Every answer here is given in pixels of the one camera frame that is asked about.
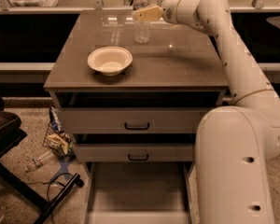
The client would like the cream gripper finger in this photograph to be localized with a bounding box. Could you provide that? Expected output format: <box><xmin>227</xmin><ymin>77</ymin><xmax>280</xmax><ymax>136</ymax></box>
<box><xmin>132</xmin><ymin>5</ymin><xmax>162</xmax><ymax>21</ymax></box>

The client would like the clear plastic water bottle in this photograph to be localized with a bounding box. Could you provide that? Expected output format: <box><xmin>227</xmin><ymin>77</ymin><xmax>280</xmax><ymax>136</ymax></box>
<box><xmin>133</xmin><ymin>0</ymin><xmax>150</xmax><ymax>44</ymax></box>

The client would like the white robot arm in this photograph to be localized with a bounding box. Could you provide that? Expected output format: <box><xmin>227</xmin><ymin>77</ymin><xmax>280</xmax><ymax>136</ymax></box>
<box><xmin>133</xmin><ymin>0</ymin><xmax>280</xmax><ymax>224</ymax></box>

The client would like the grey drawer cabinet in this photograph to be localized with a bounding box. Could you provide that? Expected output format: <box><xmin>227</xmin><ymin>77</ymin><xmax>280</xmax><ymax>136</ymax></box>
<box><xmin>45</xmin><ymin>10</ymin><xmax>228</xmax><ymax>224</ymax></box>

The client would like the grey top drawer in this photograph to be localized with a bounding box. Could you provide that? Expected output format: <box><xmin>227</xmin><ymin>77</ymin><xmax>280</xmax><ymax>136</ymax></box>
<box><xmin>58</xmin><ymin>108</ymin><xmax>208</xmax><ymax>134</ymax></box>

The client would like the grey middle drawer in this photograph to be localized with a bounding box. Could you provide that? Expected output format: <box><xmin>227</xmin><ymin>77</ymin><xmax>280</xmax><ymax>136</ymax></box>
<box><xmin>74</xmin><ymin>144</ymin><xmax>194</xmax><ymax>162</ymax></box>

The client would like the grey open bottom drawer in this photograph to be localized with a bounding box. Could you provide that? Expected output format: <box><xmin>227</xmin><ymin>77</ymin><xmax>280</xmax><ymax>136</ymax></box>
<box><xmin>83</xmin><ymin>162</ymin><xmax>194</xmax><ymax>224</ymax></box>

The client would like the empty bottle on floor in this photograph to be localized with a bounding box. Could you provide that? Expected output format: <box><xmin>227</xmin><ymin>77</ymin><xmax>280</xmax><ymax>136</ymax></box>
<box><xmin>25</xmin><ymin>151</ymin><xmax>55</xmax><ymax>173</ymax></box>

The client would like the white paper bowl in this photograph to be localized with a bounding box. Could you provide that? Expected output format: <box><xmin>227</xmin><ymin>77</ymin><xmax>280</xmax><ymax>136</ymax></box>
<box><xmin>87</xmin><ymin>47</ymin><xmax>133</xmax><ymax>77</ymax></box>

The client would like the blue tape cross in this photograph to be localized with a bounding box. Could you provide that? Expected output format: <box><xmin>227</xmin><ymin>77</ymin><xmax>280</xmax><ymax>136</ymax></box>
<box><xmin>50</xmin><ymin>156</ymin><xmax>75</xmax><ymax>181</ymax></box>

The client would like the black chair with base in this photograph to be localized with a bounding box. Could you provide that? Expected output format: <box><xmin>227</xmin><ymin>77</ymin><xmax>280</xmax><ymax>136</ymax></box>
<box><xmin>0</xmin><ymin>97</ymin><xmax>85</xmax><ymax>224</ymax></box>

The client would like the wire basket with snacks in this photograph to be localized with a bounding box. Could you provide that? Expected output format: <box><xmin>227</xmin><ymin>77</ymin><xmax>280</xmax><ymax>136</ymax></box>
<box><xmin>45</xmin><ymin>106</ymin><xmax>75</xmax><ymax>157</ymax></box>

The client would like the black cable on floor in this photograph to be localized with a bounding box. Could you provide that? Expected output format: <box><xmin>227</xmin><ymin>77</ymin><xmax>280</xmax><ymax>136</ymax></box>
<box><xmin>23</xmin><ymin>172</ymin><xmax>75</xmax><ymax>224</ymax></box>

